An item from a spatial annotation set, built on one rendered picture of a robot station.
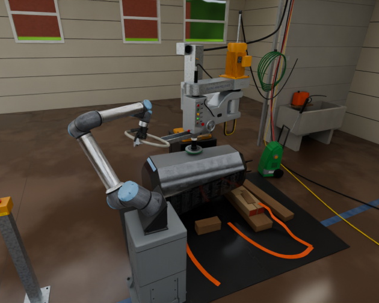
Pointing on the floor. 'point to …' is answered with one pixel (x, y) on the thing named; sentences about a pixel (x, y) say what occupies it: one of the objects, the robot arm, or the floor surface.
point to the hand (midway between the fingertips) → (135, 145)
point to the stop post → (17, 250)
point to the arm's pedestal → (157, 260)
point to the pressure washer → (272, 158)
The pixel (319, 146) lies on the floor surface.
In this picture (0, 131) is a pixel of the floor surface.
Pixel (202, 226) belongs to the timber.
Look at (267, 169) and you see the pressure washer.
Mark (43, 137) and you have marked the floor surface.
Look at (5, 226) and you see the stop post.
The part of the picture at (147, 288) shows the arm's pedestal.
